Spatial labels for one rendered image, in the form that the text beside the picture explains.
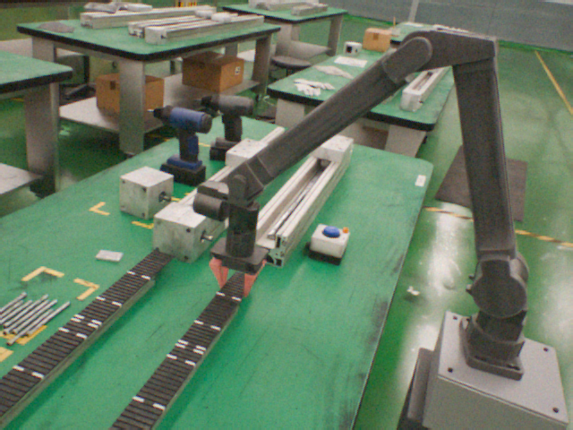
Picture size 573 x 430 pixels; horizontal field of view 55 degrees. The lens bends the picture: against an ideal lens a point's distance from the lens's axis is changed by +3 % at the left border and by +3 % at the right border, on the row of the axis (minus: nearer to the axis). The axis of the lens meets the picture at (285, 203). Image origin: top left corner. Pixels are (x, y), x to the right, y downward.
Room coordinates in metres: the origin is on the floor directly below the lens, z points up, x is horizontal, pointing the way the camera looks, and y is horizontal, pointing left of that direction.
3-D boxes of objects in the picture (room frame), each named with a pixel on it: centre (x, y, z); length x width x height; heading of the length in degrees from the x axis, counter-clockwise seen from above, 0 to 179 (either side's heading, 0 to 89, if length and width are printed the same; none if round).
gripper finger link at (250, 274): (0.92, 0.06, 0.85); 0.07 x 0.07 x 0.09; 76
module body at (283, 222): (1.49, -0.07, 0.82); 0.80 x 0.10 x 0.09; 166
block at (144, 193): (1.27, 0.35, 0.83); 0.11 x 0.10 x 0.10; 68
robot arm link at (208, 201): (0.94, 0.11, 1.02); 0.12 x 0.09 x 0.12; 70
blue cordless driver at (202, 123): (1.52, 0.35, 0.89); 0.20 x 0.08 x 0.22; 77
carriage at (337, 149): (1.73, -0.13, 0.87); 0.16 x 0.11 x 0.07; 166
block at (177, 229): (1.10, 0.22, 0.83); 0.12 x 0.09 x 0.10; 76
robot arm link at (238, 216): (0.93, 0.08, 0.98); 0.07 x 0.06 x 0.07; 70
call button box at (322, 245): (1.18, -0.12, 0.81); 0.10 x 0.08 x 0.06; 76
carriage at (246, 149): (1.53, 0.12, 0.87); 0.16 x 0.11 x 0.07; 166
